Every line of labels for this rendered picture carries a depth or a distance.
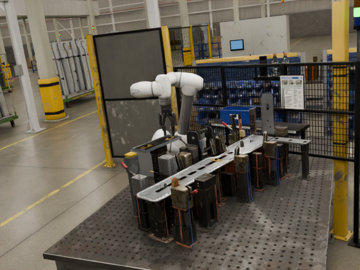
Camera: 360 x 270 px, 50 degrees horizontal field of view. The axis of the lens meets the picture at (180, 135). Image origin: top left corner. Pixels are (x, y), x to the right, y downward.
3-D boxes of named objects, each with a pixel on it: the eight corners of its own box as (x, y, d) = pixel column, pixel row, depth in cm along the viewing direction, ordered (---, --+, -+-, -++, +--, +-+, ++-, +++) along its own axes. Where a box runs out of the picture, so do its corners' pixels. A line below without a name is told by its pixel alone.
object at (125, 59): (188, 167, 561) (172, 24, 509) (184, 170, 548) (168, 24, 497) (109, 164, 613) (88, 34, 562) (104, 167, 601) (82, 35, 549)
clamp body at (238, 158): (248, 204, 269) (245, 157, 260) (233, 201, 277) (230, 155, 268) (255, 200, 275) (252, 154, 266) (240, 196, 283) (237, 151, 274)
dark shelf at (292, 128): (298, 134, 315) (298, 130, 314) (209, 125, 374) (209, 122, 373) (309, 127, 330) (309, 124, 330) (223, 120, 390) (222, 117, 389)
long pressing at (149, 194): (159, 204, 217) (159, 201, 217) (132, 196, 232) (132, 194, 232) (276, 137, 315) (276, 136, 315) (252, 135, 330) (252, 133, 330)
